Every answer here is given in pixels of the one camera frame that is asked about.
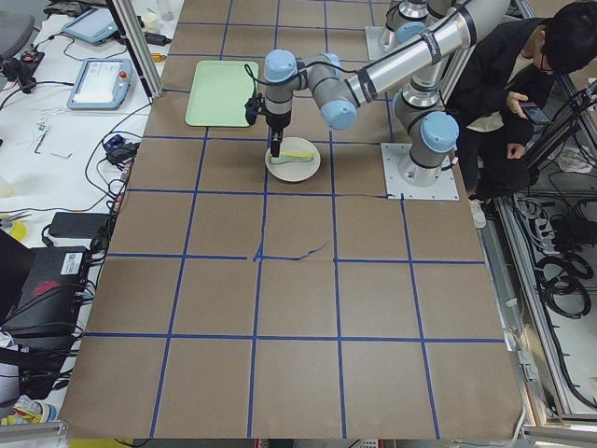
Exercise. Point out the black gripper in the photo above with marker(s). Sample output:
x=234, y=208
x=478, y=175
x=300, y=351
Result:
x=278, y=120

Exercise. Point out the white round plate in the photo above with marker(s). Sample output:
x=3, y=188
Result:
x=294, y=172

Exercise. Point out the yellow plastic fork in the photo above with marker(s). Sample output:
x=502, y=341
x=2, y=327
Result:
x=296, y=156

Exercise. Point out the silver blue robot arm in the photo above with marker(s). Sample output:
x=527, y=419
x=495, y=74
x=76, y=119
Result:
x=338, y=97
x=403, y=16

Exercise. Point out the pale green plastic spoon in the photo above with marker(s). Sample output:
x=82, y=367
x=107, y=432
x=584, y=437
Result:
x=283, y=160

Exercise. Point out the mint green tray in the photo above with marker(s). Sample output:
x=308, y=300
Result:
x=219, y=91

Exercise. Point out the brass cylinder tool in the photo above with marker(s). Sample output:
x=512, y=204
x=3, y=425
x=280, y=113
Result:
x=157, y=57

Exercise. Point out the near teach pendant tablet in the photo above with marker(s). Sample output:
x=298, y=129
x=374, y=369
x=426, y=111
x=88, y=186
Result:
x=101, y=84

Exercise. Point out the teach pendant tablet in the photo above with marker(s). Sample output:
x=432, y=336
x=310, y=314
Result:
x=94, y=26
x=101, y=84

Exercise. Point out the far teach pendant tablet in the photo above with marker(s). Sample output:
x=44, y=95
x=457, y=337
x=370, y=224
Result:
x=94, y=26

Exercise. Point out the person in black jacket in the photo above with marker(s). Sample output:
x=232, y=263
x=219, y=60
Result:
x=516, y=63

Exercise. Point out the black power adapter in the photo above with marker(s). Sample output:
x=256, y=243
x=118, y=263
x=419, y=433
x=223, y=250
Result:
x=76, y=225

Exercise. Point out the black smartphone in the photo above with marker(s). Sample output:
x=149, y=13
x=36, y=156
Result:
x=535, y=114

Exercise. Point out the black computer box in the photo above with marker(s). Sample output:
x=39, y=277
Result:
x=50, y=298

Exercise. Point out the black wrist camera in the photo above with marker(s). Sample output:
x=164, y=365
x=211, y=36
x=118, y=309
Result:
x=253, y=108

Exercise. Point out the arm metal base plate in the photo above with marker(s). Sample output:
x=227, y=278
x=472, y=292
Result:
x=404, y=179
x=380, y=44

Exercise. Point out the aluminium frame post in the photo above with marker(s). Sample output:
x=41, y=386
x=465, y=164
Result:
x=131, y=32

